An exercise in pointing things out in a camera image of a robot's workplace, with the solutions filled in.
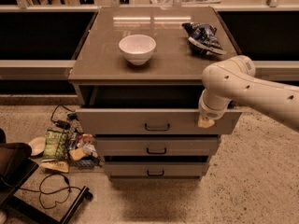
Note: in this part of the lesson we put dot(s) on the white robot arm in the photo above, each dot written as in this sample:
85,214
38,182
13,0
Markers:
234,80

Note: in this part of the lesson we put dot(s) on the white bowl on floor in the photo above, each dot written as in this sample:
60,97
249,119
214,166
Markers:
37,145

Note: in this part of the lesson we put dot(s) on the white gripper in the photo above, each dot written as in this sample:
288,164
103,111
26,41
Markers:
211,112

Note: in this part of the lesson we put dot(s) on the yellow snack bag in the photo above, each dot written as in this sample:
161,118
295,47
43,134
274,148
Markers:
60,166

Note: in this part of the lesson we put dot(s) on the grey middle drawer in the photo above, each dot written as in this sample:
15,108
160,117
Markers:
157,146

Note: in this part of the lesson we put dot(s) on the grey top drawer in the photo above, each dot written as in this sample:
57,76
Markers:
151,121

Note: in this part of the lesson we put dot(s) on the grey bottom drawer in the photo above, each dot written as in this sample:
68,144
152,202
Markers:
155,169

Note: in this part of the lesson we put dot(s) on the grey drawer cabinet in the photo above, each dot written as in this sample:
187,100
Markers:
170,79

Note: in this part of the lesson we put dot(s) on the green chip bag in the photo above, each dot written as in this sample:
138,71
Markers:
55,146

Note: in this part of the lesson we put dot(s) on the grey drawer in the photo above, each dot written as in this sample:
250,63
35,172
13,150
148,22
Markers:
157,146
155,169
151,121

